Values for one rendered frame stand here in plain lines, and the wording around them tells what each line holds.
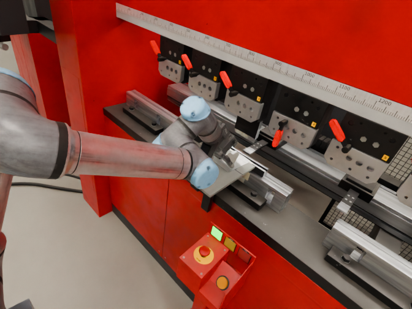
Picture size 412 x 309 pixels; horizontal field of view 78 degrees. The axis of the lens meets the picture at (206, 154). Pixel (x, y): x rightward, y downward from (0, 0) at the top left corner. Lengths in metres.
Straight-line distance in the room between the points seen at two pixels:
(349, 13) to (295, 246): 0.70
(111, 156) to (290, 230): 0.72
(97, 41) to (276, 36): 0.92
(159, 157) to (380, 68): 0.56
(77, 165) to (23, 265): 1.57
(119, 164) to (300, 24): 0.60
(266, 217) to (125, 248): 1.16
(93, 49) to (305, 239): 1.27
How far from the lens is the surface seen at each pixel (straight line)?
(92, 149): 0.47
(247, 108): 0.93
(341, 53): 0.78
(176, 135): 0.69
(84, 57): 1.46
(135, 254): 1.88
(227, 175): 0.93
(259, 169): 1.02
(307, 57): 0.81
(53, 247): 2.01
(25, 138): 0.44
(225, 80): 0.92
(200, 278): 0.92
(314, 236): 1.04
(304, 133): 0.86
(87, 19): 1.43
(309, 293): 1.03
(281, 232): 0.99
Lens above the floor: 1.58
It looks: 35 degrees down
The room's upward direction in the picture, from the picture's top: 11 degrees clockwise
